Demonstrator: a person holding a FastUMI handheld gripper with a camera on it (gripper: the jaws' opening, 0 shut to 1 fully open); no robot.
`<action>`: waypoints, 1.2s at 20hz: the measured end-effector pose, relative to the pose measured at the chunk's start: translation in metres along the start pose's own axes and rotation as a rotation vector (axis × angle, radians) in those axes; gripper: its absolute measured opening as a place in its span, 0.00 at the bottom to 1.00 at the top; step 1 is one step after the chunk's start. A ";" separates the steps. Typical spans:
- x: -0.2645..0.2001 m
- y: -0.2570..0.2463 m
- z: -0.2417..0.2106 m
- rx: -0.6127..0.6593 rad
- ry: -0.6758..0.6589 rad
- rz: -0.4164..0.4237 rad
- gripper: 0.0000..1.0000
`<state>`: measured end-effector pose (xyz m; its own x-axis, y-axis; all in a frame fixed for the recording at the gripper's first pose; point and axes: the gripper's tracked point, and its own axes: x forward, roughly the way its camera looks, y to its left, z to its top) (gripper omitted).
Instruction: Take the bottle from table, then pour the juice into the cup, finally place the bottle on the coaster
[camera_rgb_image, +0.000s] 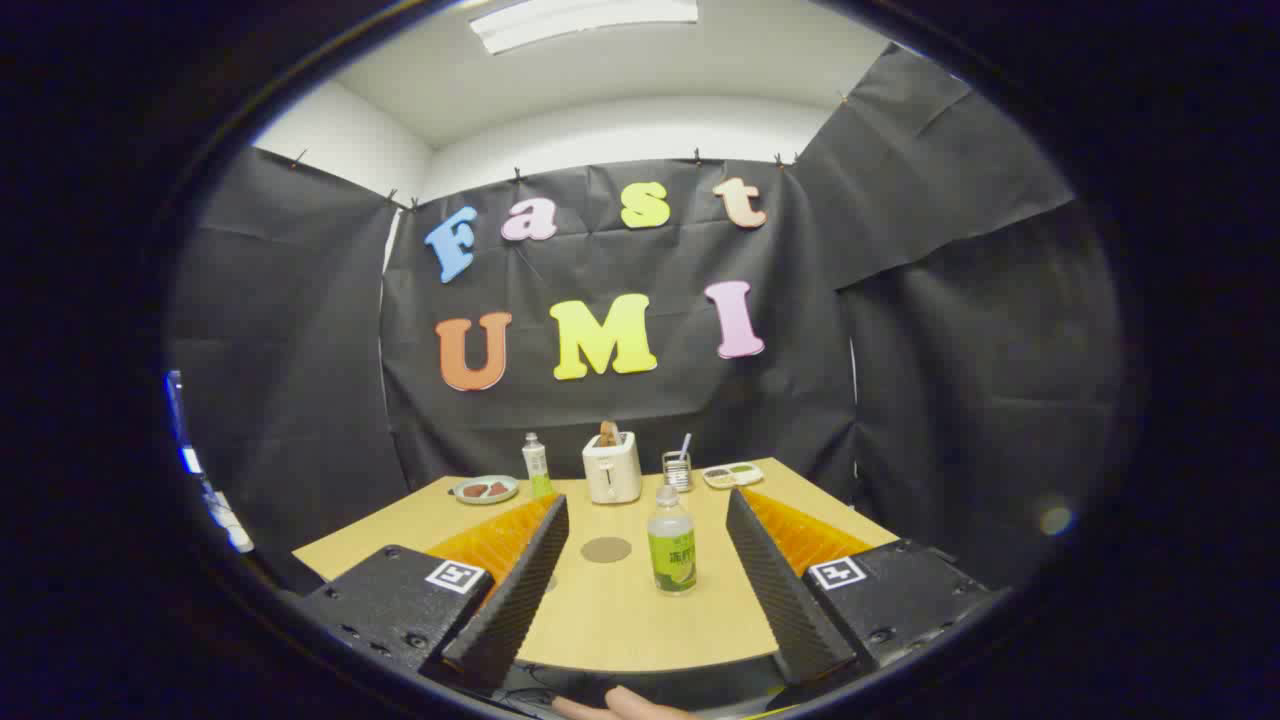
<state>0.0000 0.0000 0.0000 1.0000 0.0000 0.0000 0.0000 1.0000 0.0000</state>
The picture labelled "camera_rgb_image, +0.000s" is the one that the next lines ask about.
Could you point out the brown bread slice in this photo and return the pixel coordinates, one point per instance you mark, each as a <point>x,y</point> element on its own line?
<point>609,434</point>

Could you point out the pale green plate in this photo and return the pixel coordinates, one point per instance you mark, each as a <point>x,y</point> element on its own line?
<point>484,499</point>

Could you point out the white divided tray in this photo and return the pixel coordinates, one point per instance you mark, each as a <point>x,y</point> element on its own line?
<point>733,476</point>

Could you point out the slim capped green bottle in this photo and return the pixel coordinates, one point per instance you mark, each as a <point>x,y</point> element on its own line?
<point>538,470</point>

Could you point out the ceiling light panel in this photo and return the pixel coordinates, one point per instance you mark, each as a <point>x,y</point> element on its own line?
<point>585,22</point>

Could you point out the wooden table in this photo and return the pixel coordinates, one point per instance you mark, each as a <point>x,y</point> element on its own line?
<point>620,625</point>

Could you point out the white toaster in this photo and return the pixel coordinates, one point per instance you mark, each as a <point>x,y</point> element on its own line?
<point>612,475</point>

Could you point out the round brown coaster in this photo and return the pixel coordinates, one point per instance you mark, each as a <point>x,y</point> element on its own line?
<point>606,550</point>

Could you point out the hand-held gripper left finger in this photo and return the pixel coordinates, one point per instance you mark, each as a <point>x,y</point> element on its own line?
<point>510,610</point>

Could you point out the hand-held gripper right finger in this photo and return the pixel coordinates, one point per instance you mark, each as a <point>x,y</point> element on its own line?
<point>785,600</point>

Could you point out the green label juice bottle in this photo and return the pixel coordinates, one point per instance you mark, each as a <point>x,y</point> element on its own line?
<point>672,562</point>

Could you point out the black backdrop cloth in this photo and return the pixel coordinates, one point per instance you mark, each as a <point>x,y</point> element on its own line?
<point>300,350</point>

